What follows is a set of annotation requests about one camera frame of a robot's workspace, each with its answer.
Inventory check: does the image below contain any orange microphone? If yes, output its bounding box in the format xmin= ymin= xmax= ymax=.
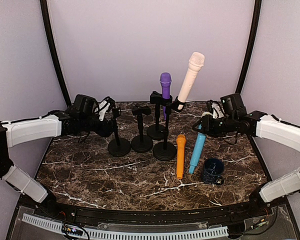
xmin=176 ymin=134 xmax=187 ymax=180

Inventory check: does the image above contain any white ribbed mug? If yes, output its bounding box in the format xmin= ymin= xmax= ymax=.
xmin=201 ymin=111 xmax=213 ymax=117

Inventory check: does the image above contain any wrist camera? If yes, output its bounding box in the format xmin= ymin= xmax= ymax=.
xmin=94 ymin=96 xmax=116 ymax=122
xmin=206 ymin=100 xmax=225 ymax=119

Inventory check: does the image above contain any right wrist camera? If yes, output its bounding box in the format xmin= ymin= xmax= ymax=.
xmin=206 ymin=100 xmax=225 ymax=119

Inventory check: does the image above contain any black stand of purple microphone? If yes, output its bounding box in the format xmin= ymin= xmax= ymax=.
xmin=146 ymin=91 xmax=172 ymax=141

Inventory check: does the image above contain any pink microphone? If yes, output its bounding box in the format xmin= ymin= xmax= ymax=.
xmin=177 ymin=52 xmax=205 ymax=103

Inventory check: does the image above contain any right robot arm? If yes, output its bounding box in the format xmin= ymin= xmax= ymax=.
xmin=192 ymin=93 xmax=300 ymax=217

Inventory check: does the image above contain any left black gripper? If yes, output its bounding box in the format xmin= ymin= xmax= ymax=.
xmin=80 ymin=114 xmax=118 ymax=138

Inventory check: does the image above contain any left black frame post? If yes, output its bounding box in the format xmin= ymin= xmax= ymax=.
xmin=39 ymin=0 xmax=71 ymax=107

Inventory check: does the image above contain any dark blue mug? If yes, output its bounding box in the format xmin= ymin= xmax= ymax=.
xmin=201 ymin=158 xmax=225 ymax=186

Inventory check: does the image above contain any right black frame post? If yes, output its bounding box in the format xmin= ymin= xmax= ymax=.
xmin=235 ymin=0 xmax=262 ymax=94

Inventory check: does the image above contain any black stand of blue microphone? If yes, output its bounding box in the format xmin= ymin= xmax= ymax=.
xmin=107 ymin=107 xmax=131 ymax=157

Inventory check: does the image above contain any black stand of pink microphone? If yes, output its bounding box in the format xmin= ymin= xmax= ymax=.
xmin=150 ymin=92 xmax=186 ymax=161

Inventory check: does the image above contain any black frame post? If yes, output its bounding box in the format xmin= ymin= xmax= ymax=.
xmin=235 ymin=0 xmax=262 ymax=94
xmin=39 ymin=0 xmax=71 ymax=107

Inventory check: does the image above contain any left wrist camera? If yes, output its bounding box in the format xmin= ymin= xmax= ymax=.
xmin=94 ymin=96 xmax=116 ymax=122

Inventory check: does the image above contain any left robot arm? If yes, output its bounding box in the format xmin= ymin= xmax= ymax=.
xmin=0 ymin=94 xmax=121 ymax=218

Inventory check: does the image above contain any purple microphone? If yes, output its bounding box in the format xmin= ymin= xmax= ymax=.
xmin=159 ymin=72 xmax=173 ymax=122

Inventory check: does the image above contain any black stand of orange microphone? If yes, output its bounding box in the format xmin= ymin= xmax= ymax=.
xmin=131 ymin=104 xmax=153 ymax=153

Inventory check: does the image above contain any white slotted cable duct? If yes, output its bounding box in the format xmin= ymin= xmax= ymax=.
xmin=21 ymin=213 xmax=229 ymax=240

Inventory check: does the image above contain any black front rail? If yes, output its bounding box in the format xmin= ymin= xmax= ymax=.
xmin=31 ymin=202 xmax=271 ymax=226

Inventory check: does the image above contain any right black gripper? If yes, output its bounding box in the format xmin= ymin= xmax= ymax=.
xmin=192 ymin=114 xmax=238 ymax=138

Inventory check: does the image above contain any blue microphone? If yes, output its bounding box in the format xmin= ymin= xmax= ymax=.
xmin=188 ymin=132 xmax=206 ymax=174

